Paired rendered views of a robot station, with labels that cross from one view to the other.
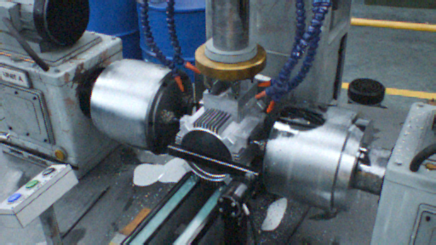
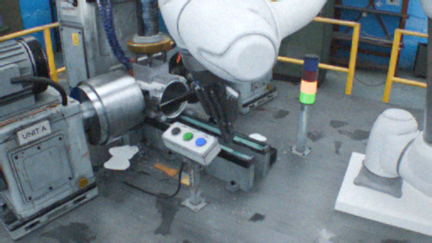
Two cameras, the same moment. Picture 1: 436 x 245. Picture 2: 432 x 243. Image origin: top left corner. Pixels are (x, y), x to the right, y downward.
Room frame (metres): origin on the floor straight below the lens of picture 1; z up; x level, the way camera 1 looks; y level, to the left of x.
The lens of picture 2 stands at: (0.61, 1.25, 1.55)
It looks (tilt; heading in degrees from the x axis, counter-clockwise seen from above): 26 degrees down; 281
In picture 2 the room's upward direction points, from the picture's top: straight up
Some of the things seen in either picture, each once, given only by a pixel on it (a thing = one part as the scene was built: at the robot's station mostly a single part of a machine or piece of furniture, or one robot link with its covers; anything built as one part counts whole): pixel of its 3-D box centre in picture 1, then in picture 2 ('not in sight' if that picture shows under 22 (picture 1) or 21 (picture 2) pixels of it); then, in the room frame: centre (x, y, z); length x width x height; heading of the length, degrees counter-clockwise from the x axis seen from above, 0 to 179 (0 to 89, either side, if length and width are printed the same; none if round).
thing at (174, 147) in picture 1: (212, 162); (182, 98); (0.98, 0.01, 1.01); 0.26 x 0.04 x 0.03; 61
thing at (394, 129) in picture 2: not in sight; (393, 141); (0.18, 0.20, 1.00); 0.18 x 0.16 x 0.22; 123
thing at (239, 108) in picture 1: (231, 99); (150, 71); (1.13, -0.04, 1.11); 0.12 x 0.11 x 0.07; 151
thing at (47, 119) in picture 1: (60, 95); (29, 153); (1.39, 0.49, 0.99); 0.35 x 0.31 x 0.37; 61
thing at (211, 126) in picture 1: (224, 135); (158, 94); (1.10, -0.02, 1.02); 0.20 x 0.19 x 0.19; 151
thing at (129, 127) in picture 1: (130, 101); (96, 111); (1.25, 0.24, 1.04); 0.37 x 0.25 x 0.25; 61
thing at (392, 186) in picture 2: not in sight; (382, 170); (0.18, 0.18, 0.86); 0.22 x 0.18 x 0.06; 67
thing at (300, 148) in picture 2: not in sight; (306, 106); (0.48, -0.02, 1.01); 0.08 x 0.08 x 0.42; 61
